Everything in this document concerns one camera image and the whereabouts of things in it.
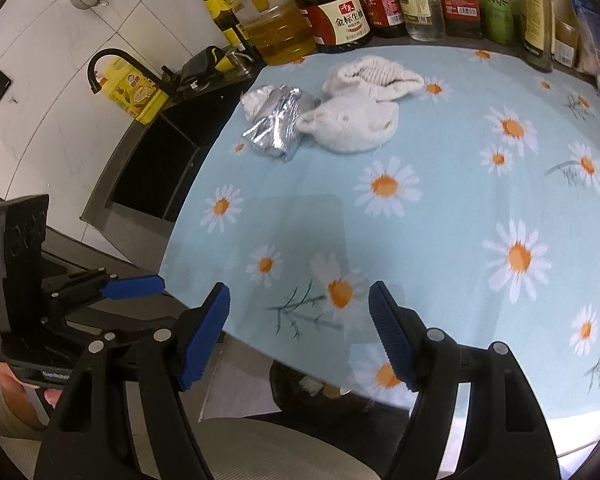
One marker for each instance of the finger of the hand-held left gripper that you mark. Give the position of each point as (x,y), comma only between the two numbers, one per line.
(132,287)
(145,322)

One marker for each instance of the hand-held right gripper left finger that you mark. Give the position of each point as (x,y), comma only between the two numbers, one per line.
(202,340)

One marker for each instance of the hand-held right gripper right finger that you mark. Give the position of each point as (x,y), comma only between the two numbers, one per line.
(392,340)

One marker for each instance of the bin with black bag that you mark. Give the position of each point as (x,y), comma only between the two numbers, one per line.
(305,390)

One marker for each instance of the silver foil bag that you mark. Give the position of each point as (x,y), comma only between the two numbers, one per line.
(277,120)

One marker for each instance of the person's left forearm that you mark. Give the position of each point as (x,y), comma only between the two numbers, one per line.
(10,417)

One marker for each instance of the person's left hand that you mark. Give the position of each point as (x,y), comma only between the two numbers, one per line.
(12,377)

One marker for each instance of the blue daisy tablecloth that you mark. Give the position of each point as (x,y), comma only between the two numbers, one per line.
(430,235)

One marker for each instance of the black sink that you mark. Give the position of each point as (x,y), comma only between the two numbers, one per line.
(150,170)

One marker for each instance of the yellow dish soap bottle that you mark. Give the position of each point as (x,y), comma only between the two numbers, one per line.
(135,92)

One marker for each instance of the white fluffy cloth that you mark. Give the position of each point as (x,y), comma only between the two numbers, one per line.
(350,125)

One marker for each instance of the black faucet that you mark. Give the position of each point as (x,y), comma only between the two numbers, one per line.
(111,55)

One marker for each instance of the yellow sponge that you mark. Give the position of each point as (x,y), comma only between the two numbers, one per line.
(226,61)

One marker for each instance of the metal soap pump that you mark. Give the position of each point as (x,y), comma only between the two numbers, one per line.
(241,60)

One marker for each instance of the white knitted cloth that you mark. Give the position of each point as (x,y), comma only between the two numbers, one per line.
(375,77)

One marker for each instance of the clear oil jug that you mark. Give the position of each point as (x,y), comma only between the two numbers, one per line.
(280,35)

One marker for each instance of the green glass bottle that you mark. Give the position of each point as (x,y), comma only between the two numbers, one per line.
(215,0)

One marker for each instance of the dark soy sauce jug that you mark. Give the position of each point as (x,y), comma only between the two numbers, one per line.
(340,20)

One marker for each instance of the clear bottle beige label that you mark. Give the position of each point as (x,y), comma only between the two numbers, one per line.
(415,0)

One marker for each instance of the small brown jar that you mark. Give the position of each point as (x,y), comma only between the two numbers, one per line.
(566,42)

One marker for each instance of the bottle green label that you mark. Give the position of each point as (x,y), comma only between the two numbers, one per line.
(497,5)

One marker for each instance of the small yellow-capped bottle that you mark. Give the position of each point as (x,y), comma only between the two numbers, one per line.
(537,20)

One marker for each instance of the blue white packet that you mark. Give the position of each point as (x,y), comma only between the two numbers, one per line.
(595,40)

